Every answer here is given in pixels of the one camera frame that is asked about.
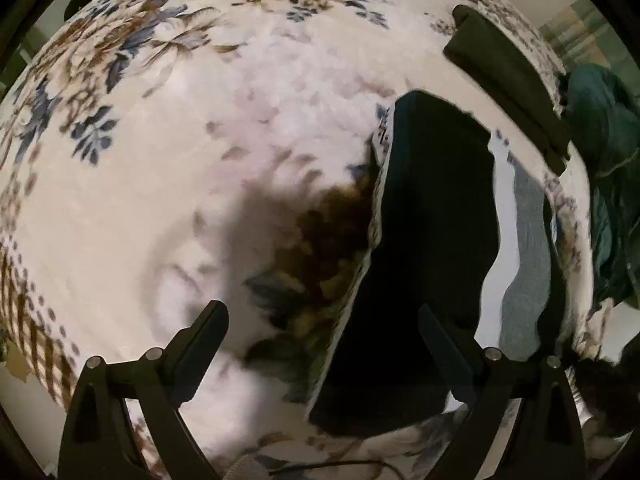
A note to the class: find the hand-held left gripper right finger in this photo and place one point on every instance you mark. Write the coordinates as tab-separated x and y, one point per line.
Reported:
445	357

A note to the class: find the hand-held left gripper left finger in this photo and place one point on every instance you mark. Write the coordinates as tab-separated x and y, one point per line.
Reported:
200	352

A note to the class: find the striped knit sweater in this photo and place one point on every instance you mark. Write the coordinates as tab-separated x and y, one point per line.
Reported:
430	220

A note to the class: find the white garment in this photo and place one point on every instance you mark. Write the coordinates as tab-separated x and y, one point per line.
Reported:
597	330

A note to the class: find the dark cloth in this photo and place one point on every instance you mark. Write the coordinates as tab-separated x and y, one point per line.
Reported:
600	385

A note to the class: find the floral bed sheet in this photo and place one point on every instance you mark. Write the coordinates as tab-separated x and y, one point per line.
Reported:
175	185

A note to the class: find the dark green plush blanket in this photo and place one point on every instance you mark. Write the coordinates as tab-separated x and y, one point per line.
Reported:
610	160

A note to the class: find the black folded garment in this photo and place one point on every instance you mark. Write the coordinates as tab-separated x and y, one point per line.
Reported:
505	80

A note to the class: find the wide green curtain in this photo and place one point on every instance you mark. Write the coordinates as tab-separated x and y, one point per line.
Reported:
585	35

